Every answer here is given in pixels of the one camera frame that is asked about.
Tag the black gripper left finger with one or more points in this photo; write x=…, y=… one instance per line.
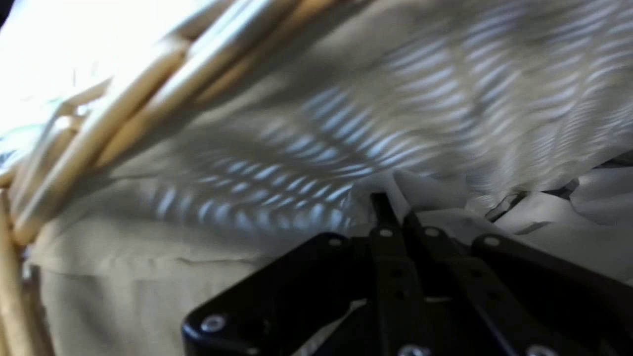
x=318, y=289

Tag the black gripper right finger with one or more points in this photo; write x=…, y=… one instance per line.
x=516, y=297

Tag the grey pillow case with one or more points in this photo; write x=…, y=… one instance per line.
x=581, y=198

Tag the woven wicker laundry basket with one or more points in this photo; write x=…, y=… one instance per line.
x=100, y=131

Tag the beige fabric basket liner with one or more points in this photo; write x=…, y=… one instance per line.
x=264, y=131

